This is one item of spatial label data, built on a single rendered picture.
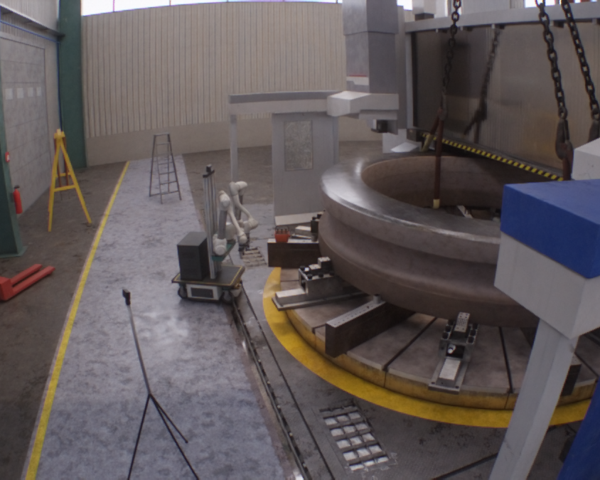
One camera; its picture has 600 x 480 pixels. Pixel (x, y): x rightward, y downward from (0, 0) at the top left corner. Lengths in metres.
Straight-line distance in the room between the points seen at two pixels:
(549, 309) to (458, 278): 3.27
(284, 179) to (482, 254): 5.91
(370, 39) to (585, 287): 7.61
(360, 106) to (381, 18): 1.81
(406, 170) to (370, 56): 2.18
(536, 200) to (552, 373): 0.60
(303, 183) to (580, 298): 8.66
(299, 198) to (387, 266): 4.96
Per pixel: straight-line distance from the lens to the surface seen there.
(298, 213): 9.91
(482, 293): 4.78
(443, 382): 4.41
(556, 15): 6.67
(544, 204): 1.52
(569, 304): 1.51
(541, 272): 1.58
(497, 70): 7.77
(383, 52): 8.77
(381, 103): 8.65
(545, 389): 1.71
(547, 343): 1.64
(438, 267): 4.82
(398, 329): 5.38
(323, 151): 9.77
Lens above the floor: 3.04
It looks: 19 degrees down
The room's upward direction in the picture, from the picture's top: 1 degrees counter-clockwise
